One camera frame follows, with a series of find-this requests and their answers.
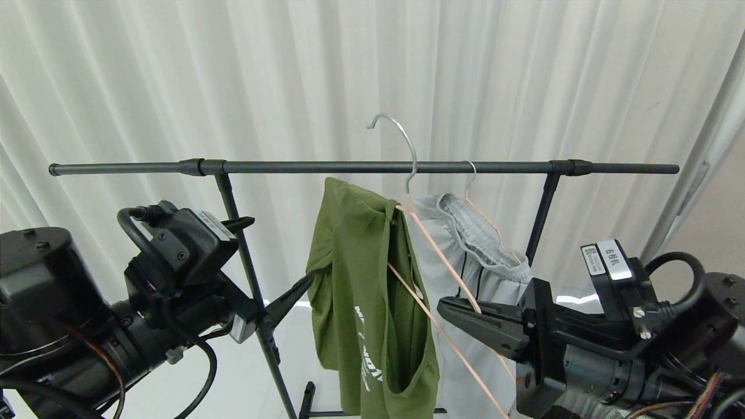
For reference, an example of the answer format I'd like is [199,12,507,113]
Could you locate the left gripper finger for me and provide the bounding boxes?
[261,272,315,331]
[221,216,256,235]

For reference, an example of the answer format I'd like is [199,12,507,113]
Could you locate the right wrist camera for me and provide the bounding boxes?
[547,239,667,358]

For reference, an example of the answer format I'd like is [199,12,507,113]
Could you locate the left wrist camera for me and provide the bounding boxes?
[124,201,240,309]

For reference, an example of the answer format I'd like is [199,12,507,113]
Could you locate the black clothes rack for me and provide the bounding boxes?
[48,158,680,419]

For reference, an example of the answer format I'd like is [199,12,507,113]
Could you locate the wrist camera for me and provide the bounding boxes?
[124,201,240,309]
[547,239,667,358]

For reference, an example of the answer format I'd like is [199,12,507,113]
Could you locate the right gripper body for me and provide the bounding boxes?
[515,278,661,418]

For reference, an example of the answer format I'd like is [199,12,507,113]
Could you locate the white curtain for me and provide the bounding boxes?
[0,0,745,309]

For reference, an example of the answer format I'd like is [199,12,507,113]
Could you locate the pink clothes hanger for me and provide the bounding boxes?
[463,161,523,267]
[367,113,519,419]

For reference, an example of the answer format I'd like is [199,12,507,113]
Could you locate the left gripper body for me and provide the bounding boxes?
[116,272,264,373]

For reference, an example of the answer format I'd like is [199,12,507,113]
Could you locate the pale grey shorts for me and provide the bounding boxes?
[407,193,534,419]

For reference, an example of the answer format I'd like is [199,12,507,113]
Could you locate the green garment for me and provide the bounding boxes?
[306,177,441,419]

